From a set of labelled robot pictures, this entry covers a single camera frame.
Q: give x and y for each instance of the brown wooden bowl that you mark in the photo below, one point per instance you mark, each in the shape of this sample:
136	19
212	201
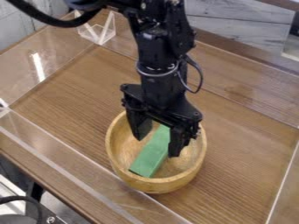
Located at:
176	171

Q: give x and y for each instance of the green rectangular block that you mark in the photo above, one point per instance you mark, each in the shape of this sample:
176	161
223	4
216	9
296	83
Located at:
152	154

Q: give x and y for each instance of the clear acrylic tray enclosure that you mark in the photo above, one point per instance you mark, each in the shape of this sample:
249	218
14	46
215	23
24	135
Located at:
211	161

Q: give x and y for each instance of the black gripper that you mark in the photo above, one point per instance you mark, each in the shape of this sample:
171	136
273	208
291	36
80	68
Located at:
157	100

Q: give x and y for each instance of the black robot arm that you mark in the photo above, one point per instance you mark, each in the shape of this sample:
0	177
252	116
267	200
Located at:
164	38

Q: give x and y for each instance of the black metal table bracket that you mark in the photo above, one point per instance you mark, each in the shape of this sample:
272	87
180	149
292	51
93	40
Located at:
36	210

